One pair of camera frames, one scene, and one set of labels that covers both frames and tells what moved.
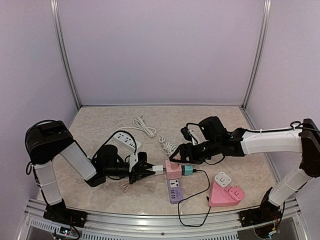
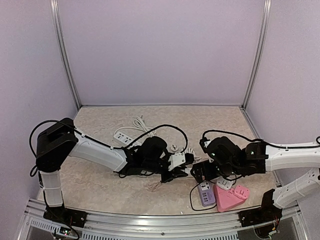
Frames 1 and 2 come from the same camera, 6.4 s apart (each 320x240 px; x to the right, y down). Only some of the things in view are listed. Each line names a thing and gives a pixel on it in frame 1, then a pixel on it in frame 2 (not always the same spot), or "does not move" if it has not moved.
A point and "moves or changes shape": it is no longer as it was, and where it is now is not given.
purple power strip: [175, 190] → [207, 194]
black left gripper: [136, 170] → [177, 173]
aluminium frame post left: [55, 13] does not move
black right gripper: [183, 148] → [197, 168]
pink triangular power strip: [219, 196] moves or changes shape
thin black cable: [196, 170] moves or changes shape
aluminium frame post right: [259, 55] does not move
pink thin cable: [124, 186] → [154, 185]
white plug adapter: [222, 179] moves or changes shape
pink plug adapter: [237, 193] moves or changes shape
